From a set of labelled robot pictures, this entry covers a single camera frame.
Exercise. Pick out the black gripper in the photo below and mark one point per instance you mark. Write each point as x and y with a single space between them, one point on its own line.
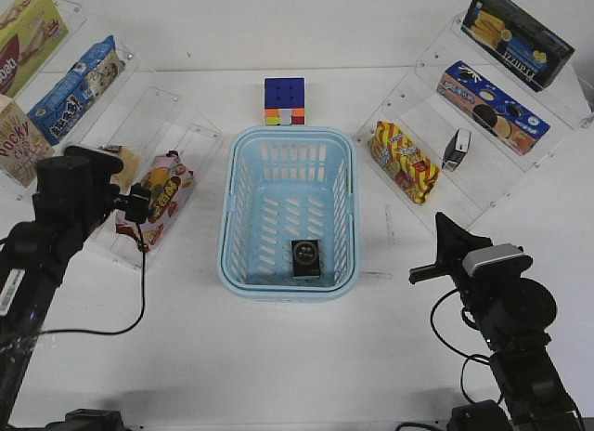
453 245
77 183

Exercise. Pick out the black tissue pack front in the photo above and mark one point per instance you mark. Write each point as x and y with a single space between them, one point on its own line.
305 256

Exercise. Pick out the black tissue pack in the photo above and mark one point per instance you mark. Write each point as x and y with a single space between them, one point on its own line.
305 256
457 149

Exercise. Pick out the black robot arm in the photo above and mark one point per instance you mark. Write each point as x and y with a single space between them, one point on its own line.
34 259
512 314

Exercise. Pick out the black tissue pack rear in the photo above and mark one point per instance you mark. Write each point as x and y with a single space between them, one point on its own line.
457 149

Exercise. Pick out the light blue plastic basket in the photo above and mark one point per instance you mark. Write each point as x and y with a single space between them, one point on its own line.
288 183

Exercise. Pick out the Pocky snack box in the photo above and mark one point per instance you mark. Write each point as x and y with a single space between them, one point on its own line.
22 143

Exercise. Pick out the pink strawberry snack bag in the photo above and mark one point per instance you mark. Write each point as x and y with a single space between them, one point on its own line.
170 183

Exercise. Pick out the red yellow striped snack bag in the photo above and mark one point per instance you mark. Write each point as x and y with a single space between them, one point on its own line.
403 162

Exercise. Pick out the clear acrylic left shelf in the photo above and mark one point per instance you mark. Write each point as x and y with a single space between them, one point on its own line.
140 110

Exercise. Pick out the clear acrylic shelf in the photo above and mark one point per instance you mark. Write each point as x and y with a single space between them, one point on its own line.
140 110
490 169

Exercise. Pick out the blue cookie bag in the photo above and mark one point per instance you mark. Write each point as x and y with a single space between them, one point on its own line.
60 109

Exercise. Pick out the clear acrylic right shelf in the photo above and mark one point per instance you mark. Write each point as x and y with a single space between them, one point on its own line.
490 169

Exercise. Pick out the blue sandwich cookie box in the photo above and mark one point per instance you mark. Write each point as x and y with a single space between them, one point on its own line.
490 107

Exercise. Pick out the yellow-green biscuit box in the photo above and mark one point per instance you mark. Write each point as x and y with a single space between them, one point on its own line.
31 30

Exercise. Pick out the dark blue cracker box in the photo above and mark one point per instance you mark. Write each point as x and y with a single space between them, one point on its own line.
524 45

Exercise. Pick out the multicolour puzzle cube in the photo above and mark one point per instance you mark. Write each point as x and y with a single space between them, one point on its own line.
284 100

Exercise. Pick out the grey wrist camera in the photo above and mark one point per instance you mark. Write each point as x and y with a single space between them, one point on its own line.
506 258
137 204

